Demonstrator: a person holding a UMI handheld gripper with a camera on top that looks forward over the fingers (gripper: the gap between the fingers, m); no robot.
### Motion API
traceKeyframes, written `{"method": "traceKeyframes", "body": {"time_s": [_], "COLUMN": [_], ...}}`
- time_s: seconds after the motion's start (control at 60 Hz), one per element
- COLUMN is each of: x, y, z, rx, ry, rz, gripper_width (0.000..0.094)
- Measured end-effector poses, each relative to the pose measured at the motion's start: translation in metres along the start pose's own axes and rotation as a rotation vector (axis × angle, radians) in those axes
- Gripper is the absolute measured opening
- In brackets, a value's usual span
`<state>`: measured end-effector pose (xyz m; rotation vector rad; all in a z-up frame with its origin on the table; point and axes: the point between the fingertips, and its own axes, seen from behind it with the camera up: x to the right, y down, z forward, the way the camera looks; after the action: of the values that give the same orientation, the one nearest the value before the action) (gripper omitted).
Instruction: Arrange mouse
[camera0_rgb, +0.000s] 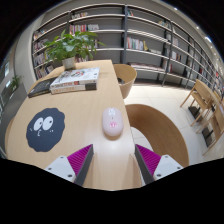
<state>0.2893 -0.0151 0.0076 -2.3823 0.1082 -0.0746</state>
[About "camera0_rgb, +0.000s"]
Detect ceiling lights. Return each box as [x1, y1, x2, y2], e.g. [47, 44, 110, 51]
[193, 24, 214, 44]

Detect large white illustrated book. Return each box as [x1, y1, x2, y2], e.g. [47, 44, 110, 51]
[49, 67, 101, 89]

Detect white book orange spine text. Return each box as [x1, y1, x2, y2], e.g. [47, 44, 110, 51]
[49, 82, 98, 95]

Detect pink computer mouse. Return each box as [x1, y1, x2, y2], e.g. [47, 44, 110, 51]
[101, 107, 125, 137]

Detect light wooden curved chair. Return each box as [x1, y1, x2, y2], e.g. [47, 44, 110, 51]
[113, 63, 138, 100]
[125, 103, 190, 168]

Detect black book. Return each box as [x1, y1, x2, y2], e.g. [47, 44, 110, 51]
[27, 76, 58, 99]

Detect small green background plant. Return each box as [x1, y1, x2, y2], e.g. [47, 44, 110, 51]
[9, 74, 23, 93]

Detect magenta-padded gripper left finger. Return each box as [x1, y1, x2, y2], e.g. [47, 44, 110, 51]
[44, 143, 95, 187]

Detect dark round cartoon mouse pad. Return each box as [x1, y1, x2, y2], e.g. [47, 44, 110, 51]
[25, 107, 66, 153]

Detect grey bookshelf unit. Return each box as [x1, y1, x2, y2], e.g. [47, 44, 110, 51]
[31, 3, 224, 98]

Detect green potted plant white pot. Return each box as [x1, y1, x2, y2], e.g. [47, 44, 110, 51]
[43, 29, 106, 71]

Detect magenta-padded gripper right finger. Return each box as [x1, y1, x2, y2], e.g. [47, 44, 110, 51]
[134, 143, 184, 185]

